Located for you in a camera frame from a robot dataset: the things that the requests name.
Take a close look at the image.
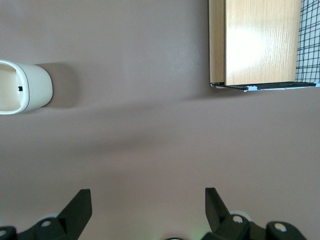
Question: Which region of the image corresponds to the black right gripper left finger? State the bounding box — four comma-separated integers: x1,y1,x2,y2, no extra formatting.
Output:
0,188,93,240

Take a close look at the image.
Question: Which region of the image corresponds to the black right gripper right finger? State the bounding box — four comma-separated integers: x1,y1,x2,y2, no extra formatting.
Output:
204,187,307,240

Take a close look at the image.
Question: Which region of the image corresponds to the white push-lid trash can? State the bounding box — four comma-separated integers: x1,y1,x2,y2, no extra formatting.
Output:
0,59,54,116

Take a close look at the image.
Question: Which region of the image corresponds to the brown table cover mat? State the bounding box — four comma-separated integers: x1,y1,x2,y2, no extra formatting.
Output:
0,0,320,240

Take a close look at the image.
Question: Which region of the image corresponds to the large light wooden panel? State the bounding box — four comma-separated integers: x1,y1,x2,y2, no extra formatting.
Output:
224,0,302,87

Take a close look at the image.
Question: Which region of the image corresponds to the wooden shelf with wire basket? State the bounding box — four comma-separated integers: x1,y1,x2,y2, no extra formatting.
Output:
209,0,320,94

